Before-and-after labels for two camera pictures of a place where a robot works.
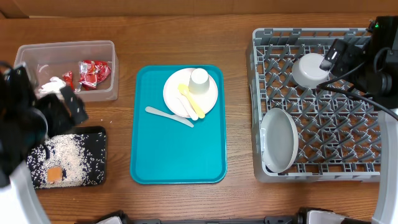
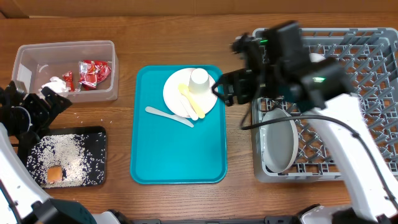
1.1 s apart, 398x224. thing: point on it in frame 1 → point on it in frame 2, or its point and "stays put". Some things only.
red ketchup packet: (68, 77) stays put
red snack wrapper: (91, 71) stays put
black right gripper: (345, 56) → (232, 82)
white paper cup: (199, 83) stays put
